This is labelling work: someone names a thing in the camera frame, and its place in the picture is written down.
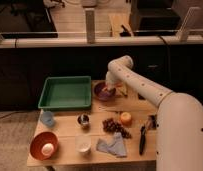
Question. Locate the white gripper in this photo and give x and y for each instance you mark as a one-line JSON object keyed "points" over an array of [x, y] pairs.
{"points": [[111, 80]]}

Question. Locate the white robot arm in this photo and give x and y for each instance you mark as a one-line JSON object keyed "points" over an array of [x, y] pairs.
{"points": [[179, 139]]}

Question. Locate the purple bowl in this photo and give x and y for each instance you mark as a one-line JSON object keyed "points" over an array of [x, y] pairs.
{"points": [[102, 93]]}

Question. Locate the orange bowl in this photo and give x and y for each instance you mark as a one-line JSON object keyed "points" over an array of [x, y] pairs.
{"points": [[39, 141]]}

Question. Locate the yellow banana toy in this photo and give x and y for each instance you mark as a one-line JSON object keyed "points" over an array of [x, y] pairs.
{"points": [[122, 88]]}

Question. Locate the orange fruit toy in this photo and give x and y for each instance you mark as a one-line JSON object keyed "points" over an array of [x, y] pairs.
{"points": [[126, 118]]}

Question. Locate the bunch of dark grapes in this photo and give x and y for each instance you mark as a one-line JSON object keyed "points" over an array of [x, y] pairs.
{"points": [[111, 126]]}

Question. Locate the green plastic tray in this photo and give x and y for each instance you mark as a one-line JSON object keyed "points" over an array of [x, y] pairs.
{"points": [[66, 93]]}

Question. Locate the small metal cup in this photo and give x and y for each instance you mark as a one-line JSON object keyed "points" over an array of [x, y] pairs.
{"points": [[84, 120]]}

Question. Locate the wooden table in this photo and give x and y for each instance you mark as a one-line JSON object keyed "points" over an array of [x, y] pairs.
{"points": [[66, 128]]}

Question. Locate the blue cloth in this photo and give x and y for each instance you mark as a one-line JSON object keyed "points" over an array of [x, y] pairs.
{"points": [[116, 147]]}

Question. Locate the clear plastic cup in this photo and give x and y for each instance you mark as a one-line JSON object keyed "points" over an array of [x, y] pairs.
{"points": [[83, 144]]}

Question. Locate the light blue cup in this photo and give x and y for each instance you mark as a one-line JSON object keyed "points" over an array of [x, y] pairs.
{"points": [[47, 118]]}

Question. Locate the white egg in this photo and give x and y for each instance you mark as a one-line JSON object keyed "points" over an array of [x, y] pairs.
{"points": [[47, 149]]}

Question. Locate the black handled tool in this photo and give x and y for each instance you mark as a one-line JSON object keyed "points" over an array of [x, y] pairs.
{"points": [[149, 125]]}

